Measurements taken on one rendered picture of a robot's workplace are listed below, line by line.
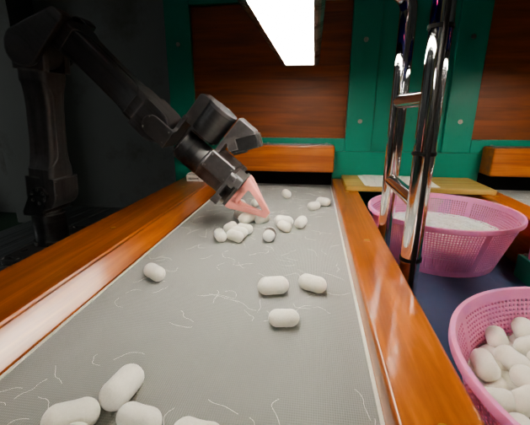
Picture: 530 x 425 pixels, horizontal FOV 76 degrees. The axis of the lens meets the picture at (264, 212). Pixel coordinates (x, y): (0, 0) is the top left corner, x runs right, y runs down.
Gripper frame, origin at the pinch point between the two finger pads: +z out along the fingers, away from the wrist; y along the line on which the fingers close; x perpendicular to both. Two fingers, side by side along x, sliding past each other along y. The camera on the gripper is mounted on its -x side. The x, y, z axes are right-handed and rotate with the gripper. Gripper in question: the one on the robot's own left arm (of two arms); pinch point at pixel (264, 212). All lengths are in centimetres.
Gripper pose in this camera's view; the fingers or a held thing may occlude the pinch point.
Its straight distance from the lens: 64.3
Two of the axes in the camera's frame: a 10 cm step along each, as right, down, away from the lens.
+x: -6.4, 7.1, 2.9
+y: 1.3, -2.8, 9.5
